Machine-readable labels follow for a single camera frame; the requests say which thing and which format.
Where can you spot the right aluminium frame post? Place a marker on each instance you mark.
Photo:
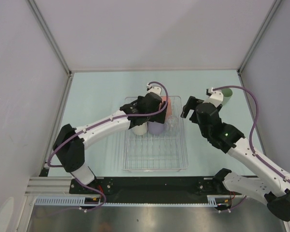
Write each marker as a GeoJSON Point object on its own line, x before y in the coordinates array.
{"type": "Point", "coordinates": [260, 33]}

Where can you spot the white wire dish rack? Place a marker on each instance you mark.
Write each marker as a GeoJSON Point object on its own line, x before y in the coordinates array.
{"type": "Point", "coordinates": [162, 152]}

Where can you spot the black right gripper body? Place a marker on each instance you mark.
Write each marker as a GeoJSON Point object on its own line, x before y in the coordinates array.
{"type": "Point", "coordinates": [205, 131]}

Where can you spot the light green plastic cup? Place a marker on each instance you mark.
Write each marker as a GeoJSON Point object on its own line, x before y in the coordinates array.
{"type": "Point", "coordinates": [227, 94]}

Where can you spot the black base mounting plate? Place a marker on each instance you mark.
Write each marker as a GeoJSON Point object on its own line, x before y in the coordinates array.
{"type": "Point", "coordinates": [159, 190]}

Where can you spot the clear glass cup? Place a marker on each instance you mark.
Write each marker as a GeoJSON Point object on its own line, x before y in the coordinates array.
{"type": "Point", "coordinates": [171, 125]}

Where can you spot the lavender plastic cup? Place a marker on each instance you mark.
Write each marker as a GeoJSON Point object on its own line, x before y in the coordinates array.
{"type": "Point", "coordinates": [155, 128]}

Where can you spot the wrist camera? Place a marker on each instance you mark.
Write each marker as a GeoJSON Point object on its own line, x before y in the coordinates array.
{"type": "Point", "coordinates": [215, 97]}
{"type": "Point", "coordinates": [153, 91]}

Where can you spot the white ceramic mug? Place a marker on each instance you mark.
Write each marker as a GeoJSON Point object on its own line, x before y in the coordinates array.
{"type": "Point", "coordinates": [140, 130]}

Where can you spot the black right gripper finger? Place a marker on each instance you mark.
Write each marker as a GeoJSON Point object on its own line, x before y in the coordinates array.
{"type": "Point", "coordinates": [191, 104]}
{"type": "Point", "coordinates": [193, 118]}

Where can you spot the aluminium frame post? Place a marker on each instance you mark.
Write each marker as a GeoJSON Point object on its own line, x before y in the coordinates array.
{"type": "Point", "coordinates": [260, 33]}
{"type": "Point", "coordinates": [48, 34]}

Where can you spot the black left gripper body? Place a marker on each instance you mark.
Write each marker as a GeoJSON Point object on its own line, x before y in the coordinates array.
{"type": "Point", "coordinates": [155, 111]}

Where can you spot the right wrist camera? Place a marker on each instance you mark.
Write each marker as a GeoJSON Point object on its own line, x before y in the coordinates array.
{"type": "Point", "coordinates": [215, 97]}

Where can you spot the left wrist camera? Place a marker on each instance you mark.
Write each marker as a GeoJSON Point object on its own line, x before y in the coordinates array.
{"type": "Point", "coordinates": [153, 91]}

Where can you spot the pink plastic cup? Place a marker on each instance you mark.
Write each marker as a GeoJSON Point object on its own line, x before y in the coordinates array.
{"type": "Point", "coordinates": [169, 107]}

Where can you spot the left aluminium frame post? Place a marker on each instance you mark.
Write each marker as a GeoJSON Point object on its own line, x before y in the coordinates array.
{"type": "Point", "coordinates": [48, 34]}

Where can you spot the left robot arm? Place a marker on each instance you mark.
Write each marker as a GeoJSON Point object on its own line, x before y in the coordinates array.
{"type": "Point", "coordinates": [71, 143]}

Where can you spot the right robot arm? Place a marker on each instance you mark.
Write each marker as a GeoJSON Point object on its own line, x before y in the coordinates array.
{"type": "Point", "coordinates": [273, 187]}

